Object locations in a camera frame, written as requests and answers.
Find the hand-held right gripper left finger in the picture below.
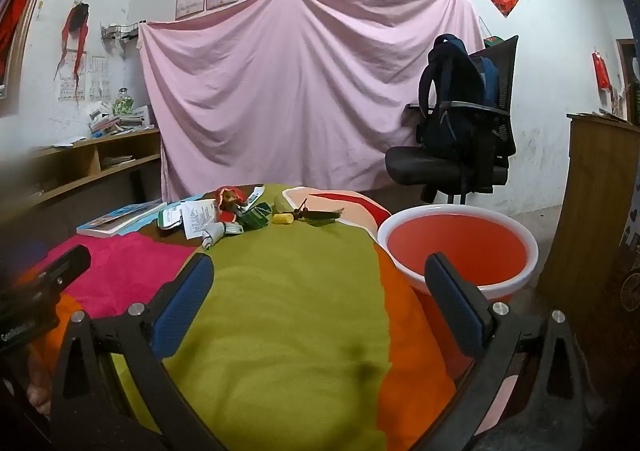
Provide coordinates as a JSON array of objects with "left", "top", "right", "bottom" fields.
[{"left": 50, "top": 253, "right": 226, "bottom": 451}]

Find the brown wooden door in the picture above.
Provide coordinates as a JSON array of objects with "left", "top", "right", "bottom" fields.
[{"left": 615, "top": 38, "right": 640, "bottom": 125}]

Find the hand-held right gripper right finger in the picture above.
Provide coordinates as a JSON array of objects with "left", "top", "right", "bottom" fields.
[{"left": 424, "top": 252, "right": 596, "bottom": 451}]

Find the wooden shelf desk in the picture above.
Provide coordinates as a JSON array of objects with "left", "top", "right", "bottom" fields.
[{"left": 0, "top": 127, "right": 162, "bottom": 232}]

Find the black mesh office chair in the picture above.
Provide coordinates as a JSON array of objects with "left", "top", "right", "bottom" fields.
[{"left": 385, "top": 35, "right": 520, "bottom": 206}]

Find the white paper receipt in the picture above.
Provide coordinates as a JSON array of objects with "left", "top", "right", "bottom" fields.
[{"left": 181, "top": 201, "right": 217, "bottom": 240}]

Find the white wall calendar sheet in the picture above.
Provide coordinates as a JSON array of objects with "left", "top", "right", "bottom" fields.
[
  {"left": 58, "top": 54, "right": 87, "bottom": 102},
  {"left": 87, "top": 56, "right": 111, "bottom": 100}
]

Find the pink hanging bedsheet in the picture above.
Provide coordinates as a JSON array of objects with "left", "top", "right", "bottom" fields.
[{"left": 137, "top": 0, "right": 488, "bottom": 204}]

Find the wooden door frame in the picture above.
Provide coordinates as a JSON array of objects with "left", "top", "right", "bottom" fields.
[{"left": 0, "top": 0, "right": 68, "bottom": 99}]

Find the colourful picture book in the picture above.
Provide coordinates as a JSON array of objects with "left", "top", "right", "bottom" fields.
[{"left": 76, "top": 200, "right": 168, "bottom": 238}]

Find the dark blue backpack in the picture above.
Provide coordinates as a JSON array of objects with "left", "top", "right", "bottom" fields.
[{"left": 416, "top": 34, "right": 501, "bottom": 167}]

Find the green snack wrapper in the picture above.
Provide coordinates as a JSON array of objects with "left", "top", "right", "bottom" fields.
[{"left": 237, "top": 201, "right": 271, "bottom": 231}]

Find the green leafy wrapper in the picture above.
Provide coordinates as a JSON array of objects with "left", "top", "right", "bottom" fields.
[{"left": 295, "top": 198, "right": 346, "bottom": 227}]

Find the glass jar with green contents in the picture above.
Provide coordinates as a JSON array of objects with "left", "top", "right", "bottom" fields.
[{"left": 112, "top": 88, "right": 135, "bottom": 116}]

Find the wooden cabinet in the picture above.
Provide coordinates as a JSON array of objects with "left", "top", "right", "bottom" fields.
[{"left": 537, "top": 112, "right": 640, "bottom": 367}]

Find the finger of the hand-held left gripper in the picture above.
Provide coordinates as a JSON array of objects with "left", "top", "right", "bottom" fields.
[{"left": 31, "top": 245, "right": 93, "bottom": 293}]

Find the stack of books and papers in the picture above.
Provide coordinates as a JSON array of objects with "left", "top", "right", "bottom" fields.
[{"left": 89, "top": 101, "right": 154, "bottom": 137}]

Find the multicolour patchwork blanket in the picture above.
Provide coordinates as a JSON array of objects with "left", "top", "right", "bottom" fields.
[{"left": 20, "top": 184, "right": 458, "bottom": 451}]

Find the red hanging packet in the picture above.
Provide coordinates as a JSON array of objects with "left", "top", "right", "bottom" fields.
[{"left": 592, "top": 48, "right": 614, "bottom": 91}]

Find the person's left hand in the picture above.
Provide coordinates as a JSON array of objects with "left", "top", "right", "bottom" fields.
[{"left": 25, "top": 348, "right": 55, "bottom": 416}]

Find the metal wire wall rack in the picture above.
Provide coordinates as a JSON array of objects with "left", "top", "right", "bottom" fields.
[{"left": 100, "top": 21, "right": 141, "bottom": 45}]

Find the orange bucket with white rim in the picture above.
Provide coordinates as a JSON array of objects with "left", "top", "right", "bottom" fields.
[{"left": 377, "top": 204, "right": 540, "bottom": 379}]

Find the red snack wrapper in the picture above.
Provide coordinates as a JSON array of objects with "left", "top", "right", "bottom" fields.
[{"left": 215, "top": 186, "right": 249, "bottom": 223}]

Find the grey crumpled wrapper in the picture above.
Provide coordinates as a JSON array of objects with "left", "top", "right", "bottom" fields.
[{"left": 201, "top": 222, "right": 245, "bottom": 250}]

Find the red hanging tassel decoration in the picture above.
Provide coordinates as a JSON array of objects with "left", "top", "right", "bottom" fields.
[{"left": 54, "top": 1, "right": 91, "bottom": 82}]

